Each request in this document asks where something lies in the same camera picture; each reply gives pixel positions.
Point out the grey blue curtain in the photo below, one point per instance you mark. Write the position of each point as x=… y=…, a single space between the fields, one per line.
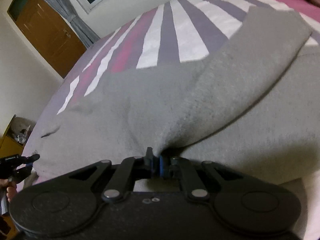
x=64 y=7

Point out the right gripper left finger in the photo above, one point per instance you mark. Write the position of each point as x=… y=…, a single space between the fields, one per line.
x=130 y=170

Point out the grey sweatpants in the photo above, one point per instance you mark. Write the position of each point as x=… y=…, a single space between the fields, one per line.
x=253 y=106

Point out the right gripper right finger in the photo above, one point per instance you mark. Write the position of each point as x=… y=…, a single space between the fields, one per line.
x=182 y=171

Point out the yellow box with clutter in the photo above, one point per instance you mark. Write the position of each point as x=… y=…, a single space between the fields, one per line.
x=16 y=136

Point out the person left hand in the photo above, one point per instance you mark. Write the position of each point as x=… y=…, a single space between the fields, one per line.
x=11 y=189

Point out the brown wooden door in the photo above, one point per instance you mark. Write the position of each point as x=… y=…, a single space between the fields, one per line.
x=49 y=34

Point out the striped pink grey bedsheet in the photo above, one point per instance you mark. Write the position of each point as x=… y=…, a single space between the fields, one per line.
x=239 y=205

